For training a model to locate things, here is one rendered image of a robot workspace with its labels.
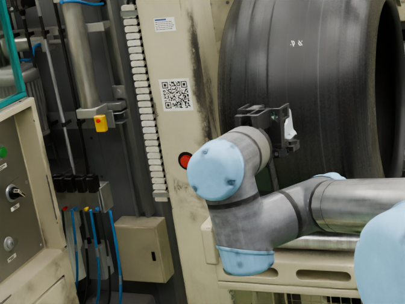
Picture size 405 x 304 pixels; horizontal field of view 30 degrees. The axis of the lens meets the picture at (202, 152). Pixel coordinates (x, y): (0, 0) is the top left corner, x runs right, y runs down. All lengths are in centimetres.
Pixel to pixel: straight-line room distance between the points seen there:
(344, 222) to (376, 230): 31
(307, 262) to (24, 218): 64
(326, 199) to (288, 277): 65
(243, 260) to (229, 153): 15
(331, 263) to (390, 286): 92
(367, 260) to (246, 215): 34
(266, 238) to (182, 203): 77
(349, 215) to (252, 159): 16
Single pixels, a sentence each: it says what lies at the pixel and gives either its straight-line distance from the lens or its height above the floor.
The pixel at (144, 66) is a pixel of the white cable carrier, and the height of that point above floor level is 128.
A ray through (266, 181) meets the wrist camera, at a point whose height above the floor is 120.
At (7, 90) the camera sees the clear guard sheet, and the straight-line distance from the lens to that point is 169.
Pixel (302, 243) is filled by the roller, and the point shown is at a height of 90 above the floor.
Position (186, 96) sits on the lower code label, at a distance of 170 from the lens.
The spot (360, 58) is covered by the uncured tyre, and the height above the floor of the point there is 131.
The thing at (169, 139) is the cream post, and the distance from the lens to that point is 175.
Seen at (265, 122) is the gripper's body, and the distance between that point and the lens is 117.
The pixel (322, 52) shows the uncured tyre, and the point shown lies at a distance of 141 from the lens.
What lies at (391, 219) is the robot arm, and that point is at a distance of 70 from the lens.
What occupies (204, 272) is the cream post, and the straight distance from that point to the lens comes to 187.
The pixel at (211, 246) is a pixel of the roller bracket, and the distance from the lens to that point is 169.
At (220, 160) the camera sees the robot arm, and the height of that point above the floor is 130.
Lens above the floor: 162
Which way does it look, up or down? 18 degrees down
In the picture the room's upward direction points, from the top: 9 degrees counter-clockwise
